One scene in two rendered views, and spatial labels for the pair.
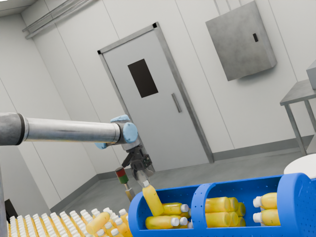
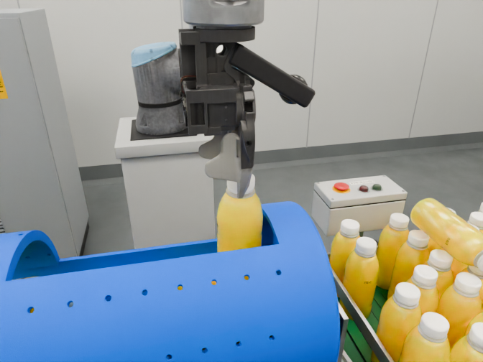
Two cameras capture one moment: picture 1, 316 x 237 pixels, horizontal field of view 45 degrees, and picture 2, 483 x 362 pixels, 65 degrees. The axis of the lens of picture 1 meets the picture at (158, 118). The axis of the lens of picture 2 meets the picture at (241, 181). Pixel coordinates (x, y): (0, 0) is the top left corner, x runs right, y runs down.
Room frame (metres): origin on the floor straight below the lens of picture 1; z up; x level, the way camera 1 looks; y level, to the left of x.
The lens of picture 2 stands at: (2.16, -0.18, 1.53)
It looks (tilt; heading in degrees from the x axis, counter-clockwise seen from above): 27 degrees down; 128
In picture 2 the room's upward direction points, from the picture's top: straight up
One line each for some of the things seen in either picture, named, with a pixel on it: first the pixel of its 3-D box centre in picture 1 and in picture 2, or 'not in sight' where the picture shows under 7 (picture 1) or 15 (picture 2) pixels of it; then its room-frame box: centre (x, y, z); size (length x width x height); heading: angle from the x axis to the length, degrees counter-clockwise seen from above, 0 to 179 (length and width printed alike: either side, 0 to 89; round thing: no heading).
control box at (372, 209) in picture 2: not in sight; (356, 204); (1.88, 0.65, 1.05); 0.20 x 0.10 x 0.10; 50
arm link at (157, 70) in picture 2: not in sight; (159, 71); (1.16, 0.67, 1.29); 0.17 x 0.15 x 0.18; 45
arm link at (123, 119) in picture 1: (122, 128); not in sight; (1.86, 0.18, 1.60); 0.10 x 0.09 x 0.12; 135
